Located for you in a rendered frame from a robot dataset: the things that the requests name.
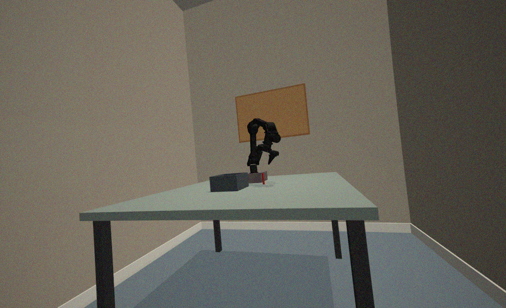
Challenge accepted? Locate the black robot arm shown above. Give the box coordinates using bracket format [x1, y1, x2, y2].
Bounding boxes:
[247, 118, 281, 174]

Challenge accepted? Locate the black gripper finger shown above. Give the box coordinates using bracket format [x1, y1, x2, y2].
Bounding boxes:
[255, 151, 263, 161]
[268, 155, 276, 165]

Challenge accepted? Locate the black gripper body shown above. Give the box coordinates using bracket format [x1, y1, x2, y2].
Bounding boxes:
[254, 140, 279, 156]

